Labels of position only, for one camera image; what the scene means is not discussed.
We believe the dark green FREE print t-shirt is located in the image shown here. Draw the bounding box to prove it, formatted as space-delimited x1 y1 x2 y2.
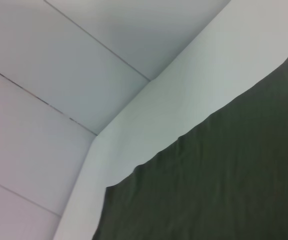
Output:
91 51 288 240

